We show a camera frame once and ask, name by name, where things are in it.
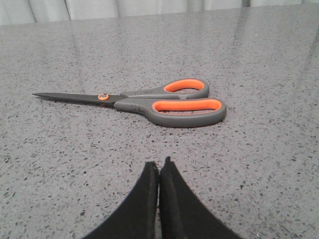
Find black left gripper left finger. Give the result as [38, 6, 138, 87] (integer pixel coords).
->
[87, 162, 159, 239]

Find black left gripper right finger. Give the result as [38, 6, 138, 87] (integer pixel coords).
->
[159, 157, 240, 239]

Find grey orange handled scissors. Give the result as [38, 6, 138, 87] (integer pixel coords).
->
[37, 79, 226, 128]

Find grey pleated curtain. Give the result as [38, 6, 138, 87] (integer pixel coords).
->
[0, 0, 307, 25]

